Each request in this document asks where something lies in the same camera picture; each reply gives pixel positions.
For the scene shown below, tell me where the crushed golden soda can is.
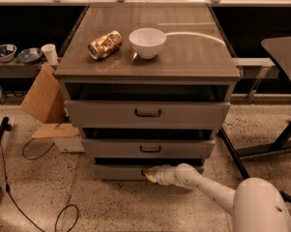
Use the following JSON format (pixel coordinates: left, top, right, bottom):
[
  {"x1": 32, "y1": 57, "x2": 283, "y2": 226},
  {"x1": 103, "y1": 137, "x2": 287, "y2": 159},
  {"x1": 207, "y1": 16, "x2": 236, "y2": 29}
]
[{"x1": 88, "y1": 30, "x2": 123, "y2": 60}]

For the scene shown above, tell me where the grey middle drawer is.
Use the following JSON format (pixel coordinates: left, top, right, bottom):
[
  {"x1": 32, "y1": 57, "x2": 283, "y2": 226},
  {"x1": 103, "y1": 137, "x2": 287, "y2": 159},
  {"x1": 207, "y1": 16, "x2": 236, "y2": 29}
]
[{"x1": 82, "y1": 139, "x2": 215, "y2": 159}]

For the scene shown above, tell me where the brown cardboard box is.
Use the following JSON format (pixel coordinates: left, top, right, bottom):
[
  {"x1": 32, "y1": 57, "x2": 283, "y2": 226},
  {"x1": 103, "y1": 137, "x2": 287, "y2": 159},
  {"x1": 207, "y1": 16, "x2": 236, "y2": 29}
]
[{"x1": 20, "y1": 63, "x2": 79, "y2": 138}]

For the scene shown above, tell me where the white paper cup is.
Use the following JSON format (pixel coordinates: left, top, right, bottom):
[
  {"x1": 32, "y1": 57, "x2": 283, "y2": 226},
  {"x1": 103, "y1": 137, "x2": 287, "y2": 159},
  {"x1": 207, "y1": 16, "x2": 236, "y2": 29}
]
[{"x1": 42, "y1": 43, "x2": 58, "y2": 66}]

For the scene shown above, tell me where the blue bowl far left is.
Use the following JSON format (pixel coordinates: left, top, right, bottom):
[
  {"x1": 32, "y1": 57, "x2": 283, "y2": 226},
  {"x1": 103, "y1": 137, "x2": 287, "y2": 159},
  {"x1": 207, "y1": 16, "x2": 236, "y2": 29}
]
[{"x1": 0, "y1": 43, "x2": 16, "y2": 63}]

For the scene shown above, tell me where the black cable on floor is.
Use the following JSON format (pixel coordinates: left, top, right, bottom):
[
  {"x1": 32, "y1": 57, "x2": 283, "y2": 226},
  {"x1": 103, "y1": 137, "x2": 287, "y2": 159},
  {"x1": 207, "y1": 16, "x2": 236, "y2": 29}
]
[{"x1": 0, "y1": 123, "x2": 79, "y2": 232}]

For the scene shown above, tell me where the grey drawer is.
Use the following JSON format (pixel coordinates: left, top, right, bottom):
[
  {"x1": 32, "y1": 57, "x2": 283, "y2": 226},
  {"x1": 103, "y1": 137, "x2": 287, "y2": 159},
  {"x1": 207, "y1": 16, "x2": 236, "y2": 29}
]
[
  {"x1": 93, "y1": 163, "x2": 205, "y2": 182},
  {"x1": 82, "y1": 139, "x2": 215, "y2": 159},
  {"x1": 65, "y1": 101, "x2": 230, "y2": 130}
]

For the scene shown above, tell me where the grey side shelf left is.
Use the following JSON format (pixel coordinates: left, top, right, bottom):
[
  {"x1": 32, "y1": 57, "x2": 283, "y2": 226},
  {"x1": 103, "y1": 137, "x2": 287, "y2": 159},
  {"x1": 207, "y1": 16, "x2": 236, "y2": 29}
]
[{"x1": 0, "y1": 58, "x2": 46, "y2": 78}]

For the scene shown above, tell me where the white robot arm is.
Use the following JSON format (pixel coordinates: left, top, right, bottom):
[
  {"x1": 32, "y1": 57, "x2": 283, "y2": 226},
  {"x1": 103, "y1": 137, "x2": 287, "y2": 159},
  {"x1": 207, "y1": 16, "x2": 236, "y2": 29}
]
[{"x1": 145, "y1": 163, "x2": 291, "y2": 232}]

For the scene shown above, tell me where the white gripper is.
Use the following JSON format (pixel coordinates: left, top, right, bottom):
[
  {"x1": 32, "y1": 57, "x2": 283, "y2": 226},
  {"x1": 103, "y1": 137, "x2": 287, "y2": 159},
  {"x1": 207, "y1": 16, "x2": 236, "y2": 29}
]
[{"x1": 143, "y1": 165, "x2": 177, "y2": 186}]

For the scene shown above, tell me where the grey drawer cabinet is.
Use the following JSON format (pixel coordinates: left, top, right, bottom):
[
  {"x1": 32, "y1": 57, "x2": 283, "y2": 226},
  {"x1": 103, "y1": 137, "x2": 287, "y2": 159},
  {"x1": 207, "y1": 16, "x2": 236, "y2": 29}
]
[{"x1": 53, "y1": 2, "x2": 242, "y2": 183}]

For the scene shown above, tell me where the grey bottom drawer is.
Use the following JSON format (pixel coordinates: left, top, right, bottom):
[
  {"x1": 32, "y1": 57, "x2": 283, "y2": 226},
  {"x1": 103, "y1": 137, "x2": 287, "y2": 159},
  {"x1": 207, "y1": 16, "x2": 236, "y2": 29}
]
[{"x1": 93, "y1": 163, "x2": 205, "y2": 182}]

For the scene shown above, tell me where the grey top drawer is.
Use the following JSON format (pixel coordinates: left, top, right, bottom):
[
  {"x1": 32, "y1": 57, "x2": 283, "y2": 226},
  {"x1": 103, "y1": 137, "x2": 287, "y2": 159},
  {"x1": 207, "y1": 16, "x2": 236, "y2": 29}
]
[{"x1": 65, "y1": 101, "x2": 230, "y2": 130}]

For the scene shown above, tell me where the white bowl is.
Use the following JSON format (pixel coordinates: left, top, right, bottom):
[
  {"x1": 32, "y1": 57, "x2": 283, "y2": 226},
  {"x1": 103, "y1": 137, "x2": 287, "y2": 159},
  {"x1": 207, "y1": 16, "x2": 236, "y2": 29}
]
[{"x1": 129, "y1": 28, "x2": 166, "y2": 59}]

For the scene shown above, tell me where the blue bowl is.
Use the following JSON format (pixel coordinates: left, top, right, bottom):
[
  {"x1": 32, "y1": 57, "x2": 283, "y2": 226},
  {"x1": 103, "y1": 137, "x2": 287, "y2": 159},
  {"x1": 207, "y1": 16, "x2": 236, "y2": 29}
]
[
  {"x1": 17, "y1": 47, "x2": 43, "y2": 65},
  {"x1": 0, "y1": 43, "x2": 16, "y2": 63}
]

